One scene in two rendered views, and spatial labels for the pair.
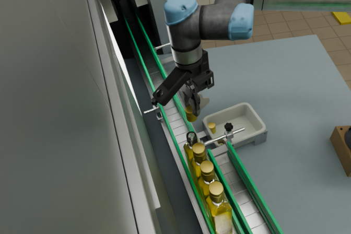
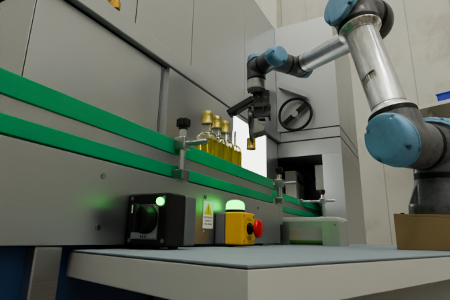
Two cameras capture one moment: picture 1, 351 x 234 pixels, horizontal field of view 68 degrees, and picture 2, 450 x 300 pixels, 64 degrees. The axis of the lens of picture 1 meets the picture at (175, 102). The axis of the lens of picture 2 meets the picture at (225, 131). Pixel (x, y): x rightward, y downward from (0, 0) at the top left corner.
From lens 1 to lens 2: 1.37 m
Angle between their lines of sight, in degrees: 71
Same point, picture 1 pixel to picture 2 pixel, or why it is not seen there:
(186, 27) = (251, 62)
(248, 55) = not seen: hidden behind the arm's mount
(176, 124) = not seen: hidden behind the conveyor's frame
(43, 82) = not seen: outside the picture
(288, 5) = (313, 54)
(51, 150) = not seen: outside the picture
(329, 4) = (330, 44)
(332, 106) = not seen: outside the picture
